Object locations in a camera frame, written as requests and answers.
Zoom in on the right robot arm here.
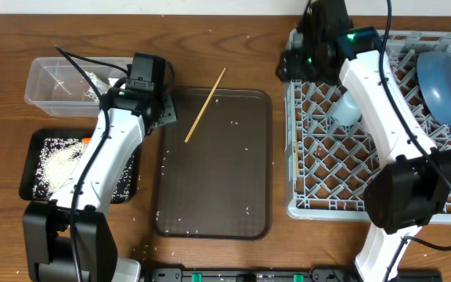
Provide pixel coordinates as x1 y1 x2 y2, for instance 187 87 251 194
276 0 451 281

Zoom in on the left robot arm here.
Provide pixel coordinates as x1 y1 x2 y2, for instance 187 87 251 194
23 52 176 281

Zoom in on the pile of white rice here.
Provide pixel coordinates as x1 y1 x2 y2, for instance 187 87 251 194
31 138 135 204

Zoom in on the foil snack wrapper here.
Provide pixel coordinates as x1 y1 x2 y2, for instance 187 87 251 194
84 70 111 101

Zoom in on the wooden chopstick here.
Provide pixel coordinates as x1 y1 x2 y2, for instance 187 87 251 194
184 67 227 143
294 131 300 177

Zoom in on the black waste bin tray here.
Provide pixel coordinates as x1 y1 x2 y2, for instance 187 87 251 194
18 129 140 204

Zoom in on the dark brown serving tray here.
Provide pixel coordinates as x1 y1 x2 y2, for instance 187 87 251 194
152 88 272 240

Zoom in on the clear plastic bin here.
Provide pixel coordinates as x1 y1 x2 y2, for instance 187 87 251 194
24 57 132 118

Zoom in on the light blue plastic cup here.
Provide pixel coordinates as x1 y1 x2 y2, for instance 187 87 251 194
331 91 362 126

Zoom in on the dark blue plate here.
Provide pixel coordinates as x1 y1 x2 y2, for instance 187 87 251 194
417 51 451 125

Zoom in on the grey plastic dishwasher rack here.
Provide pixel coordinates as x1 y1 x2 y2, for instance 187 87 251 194
283 31 451 221

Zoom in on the white paper napkin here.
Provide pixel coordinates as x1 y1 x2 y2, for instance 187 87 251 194
108 78 118 86

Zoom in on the black rail with green clips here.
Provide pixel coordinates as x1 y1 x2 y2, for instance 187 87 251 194
146 267 444 282

